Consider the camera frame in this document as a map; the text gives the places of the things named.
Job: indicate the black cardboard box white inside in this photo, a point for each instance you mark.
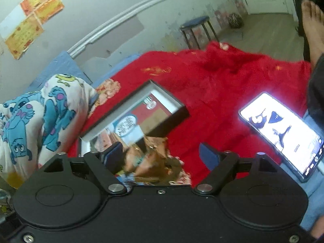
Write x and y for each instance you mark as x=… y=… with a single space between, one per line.
x=167 y=97

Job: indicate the cartoon bear wall stickers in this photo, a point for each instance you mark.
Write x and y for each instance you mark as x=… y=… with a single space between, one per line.
x=227 y=7

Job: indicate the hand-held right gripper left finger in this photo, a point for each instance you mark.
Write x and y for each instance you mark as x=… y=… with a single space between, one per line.
x=115 y=152

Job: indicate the blue topped metal stool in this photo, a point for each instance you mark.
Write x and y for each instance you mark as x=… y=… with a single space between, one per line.
x=196 y=21

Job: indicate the white blue monster print blanket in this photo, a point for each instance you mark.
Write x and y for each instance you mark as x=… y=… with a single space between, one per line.
x=58 y=111

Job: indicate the blue quilted mat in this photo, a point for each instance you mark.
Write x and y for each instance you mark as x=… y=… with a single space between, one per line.
x=63 y=65

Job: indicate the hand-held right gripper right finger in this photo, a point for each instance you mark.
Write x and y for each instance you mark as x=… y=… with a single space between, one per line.
x=205 y=155

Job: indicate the white wall sheet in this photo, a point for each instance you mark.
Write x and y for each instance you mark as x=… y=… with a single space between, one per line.
x=12 y=22

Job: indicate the red fleece blanket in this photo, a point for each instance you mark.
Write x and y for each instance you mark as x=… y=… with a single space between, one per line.
x=222 y=81

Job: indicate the smartphone with lit screen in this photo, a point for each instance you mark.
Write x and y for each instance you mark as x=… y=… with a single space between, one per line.
x=281 y=134

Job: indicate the large printed food packet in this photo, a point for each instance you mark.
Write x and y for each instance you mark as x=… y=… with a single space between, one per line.
x=154 y=114

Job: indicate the dark patterned ball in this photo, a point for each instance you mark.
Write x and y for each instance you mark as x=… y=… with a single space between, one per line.
x=236 y=20

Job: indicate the person's bare foot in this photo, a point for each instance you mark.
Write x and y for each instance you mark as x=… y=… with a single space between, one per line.
x=315 y=27

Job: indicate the person's dark shirt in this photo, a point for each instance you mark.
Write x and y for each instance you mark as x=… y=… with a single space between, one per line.
x=317 y=91

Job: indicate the yellow wall certificate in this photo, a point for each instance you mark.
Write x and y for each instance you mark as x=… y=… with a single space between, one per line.
x=24 y=36

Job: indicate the orange red wall certificate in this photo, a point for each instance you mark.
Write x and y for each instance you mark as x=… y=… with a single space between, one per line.
x=35 y=0
x=49 y=8

